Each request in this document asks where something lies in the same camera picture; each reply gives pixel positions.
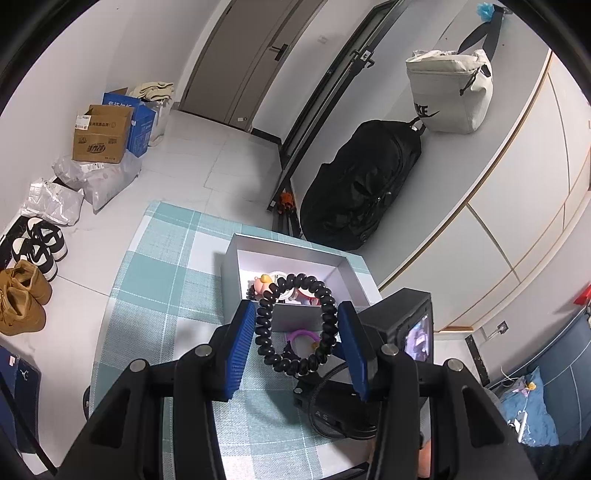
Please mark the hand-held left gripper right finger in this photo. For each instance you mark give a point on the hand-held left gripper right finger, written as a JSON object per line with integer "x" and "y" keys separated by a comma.
{"x": 353, "y": 350}

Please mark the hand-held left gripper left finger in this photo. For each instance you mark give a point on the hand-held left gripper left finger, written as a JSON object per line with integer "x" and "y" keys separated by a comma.
{"x": 240, "y": 350}

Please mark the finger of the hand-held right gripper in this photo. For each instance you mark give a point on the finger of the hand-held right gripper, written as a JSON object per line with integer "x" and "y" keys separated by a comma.
{"x": 309, "y": 408}

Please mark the pink pig charm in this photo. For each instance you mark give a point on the pink pig charm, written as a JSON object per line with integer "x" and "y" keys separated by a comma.
{"x": 263, "y": 286}

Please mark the red and white charm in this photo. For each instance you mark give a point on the red and white charm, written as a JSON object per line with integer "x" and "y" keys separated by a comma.
{"x": 309, "y": 297}

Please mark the large round pin badge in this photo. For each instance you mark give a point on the large round pin badge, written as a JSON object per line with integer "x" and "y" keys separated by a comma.
{"x": 287, "y": 295}

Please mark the grey cardboard box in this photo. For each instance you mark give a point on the grey cardboard box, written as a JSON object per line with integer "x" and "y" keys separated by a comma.
{"x": 277, "y": 261}

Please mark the teal checked tablecloth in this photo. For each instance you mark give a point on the teal checked tablecloth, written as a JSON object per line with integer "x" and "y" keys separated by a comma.
{"x": 152, "y": 300}

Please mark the black backpack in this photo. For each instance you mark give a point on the black backpack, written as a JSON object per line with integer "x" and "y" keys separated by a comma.
{"x": 360, "y": 194}

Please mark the light blue cloth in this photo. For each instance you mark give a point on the light blue cloth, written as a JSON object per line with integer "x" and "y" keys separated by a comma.
{"x": 521, "y": 410}

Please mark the small orange object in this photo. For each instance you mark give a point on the small orange object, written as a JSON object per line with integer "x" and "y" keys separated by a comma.
{"x": 285, "y": 201}

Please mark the blue sofa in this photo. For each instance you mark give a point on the blue sofa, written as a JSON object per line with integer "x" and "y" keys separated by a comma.
{"x": 568, "y": 369}

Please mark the white wardrobe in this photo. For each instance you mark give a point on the white wardrobe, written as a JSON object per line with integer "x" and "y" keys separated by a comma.
{"x": 521, "y": 184}

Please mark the grey plastic parcel bag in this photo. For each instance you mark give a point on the grey plastic parcel bag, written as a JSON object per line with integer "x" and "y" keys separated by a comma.
{"x": 106, "y": 180}

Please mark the black and white sneaker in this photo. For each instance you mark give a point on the black and white sneaker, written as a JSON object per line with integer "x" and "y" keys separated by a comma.
{"x": 34, "y": 258}
{"x": 48, "y": 240}

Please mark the brown suede boot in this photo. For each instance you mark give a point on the brown suede boot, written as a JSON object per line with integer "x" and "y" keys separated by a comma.
{"x": 21, "y": 314}
{"x": 27, "y": 281}

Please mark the dark blue shoe box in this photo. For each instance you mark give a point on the dark blue shoe box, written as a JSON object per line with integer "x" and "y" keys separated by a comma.
{"x": 21, "y": 392}

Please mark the white sling bag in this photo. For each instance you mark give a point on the white sling bag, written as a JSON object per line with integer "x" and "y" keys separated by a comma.
{"x": 448, "y": 92}

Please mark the blue cardboard box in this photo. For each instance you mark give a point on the blue cardboard box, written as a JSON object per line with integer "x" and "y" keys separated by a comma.
{"x": 141, "y": 134}

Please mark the crumpled white plastic bag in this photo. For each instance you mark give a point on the crumpled white plastic bag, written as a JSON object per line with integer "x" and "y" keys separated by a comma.
{"x": 51, "y": 203}

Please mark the brown cardboard box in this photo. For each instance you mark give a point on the brown cardboard box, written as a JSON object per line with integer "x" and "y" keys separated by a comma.
{"x": 99, "y": 143}

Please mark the grey room door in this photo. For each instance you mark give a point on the grey room door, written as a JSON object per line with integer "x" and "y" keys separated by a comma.
{"x": 240, "y": 60}

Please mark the blue pompom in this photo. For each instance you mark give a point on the blue pompom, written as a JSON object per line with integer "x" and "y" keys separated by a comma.
{"x": 485, "y": 10}

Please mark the wall socket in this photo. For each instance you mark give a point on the wall socket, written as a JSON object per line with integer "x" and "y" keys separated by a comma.
{"x": 499, "y": 328}

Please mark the black sliding door frame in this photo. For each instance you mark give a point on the black sliding door frame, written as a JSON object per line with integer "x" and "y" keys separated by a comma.
{"x": 332, "y": 92}

